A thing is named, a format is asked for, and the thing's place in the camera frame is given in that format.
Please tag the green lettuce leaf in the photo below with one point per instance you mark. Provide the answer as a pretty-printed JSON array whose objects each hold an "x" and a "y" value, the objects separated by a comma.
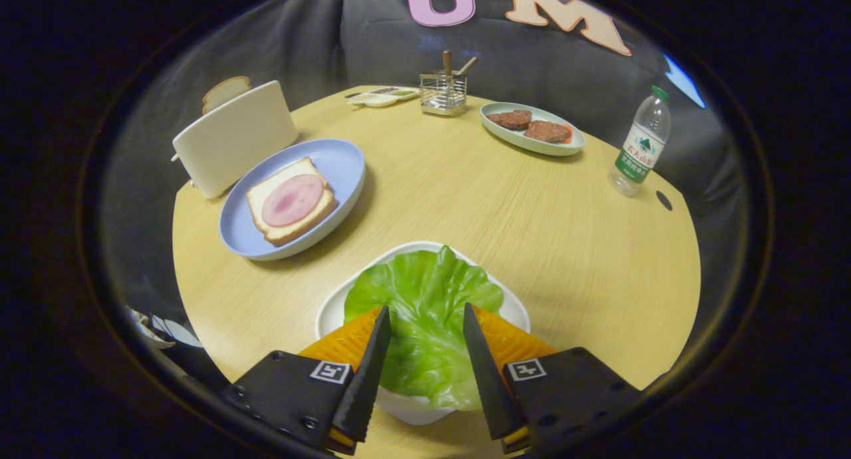
[{"x": 425, "y": 299}]

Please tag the white plate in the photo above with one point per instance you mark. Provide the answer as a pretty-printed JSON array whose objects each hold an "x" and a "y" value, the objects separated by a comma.
[{"x": 332, "y": 312}]

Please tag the black backdrop cloth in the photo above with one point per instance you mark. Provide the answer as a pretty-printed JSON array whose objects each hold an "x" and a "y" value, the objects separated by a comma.
[{"x": 372, "y": 46}]

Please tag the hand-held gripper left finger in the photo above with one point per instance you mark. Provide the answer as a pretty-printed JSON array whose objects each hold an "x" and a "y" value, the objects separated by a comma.
[{"x": 365, "y": 386}]

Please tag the white toaster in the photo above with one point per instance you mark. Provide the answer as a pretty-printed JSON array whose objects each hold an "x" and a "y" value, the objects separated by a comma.
[{"x": 233, "y": 140}]

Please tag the white divided dish with seeds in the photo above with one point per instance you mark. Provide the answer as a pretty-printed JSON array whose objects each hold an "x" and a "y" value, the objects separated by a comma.
[{"x": 382, "y": 100}]

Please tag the bread slice under ham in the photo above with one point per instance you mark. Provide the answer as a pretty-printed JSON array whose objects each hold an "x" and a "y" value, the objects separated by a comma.
[{"x": 266, "y": 193}]

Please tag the brown meat patty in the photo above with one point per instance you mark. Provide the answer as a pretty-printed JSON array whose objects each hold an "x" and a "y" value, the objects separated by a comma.
[
  {"x": 547, "y": 132},
  {"x": 509, "y": 119}
]

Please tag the clear water bottle green label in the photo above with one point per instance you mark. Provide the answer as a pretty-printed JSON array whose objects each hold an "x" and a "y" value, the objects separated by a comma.
[{"x": 638, "y": 153}]

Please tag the pale green plate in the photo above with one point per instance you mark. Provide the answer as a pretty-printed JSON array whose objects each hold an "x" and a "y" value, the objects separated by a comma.
[{"x": 525, "y": 143}]

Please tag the blue plate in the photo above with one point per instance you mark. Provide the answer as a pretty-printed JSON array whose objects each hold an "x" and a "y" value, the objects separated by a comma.
[{"x": 332, "y": 163}]

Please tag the plain bread slice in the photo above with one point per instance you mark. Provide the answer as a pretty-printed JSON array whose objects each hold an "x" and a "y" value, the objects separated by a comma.
[{"x": 225, "y": 92}]

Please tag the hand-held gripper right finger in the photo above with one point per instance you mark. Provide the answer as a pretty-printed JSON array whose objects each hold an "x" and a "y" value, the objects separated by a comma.
[{"x": 488, "y": 386}]

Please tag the pink ham slice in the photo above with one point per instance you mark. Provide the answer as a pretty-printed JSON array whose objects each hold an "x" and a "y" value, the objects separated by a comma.
[{"x": 292, "y": 199}]

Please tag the pale crumpled object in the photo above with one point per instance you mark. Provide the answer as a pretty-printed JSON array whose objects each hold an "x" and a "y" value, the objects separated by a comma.
[{"x": 156, "y": 329}]

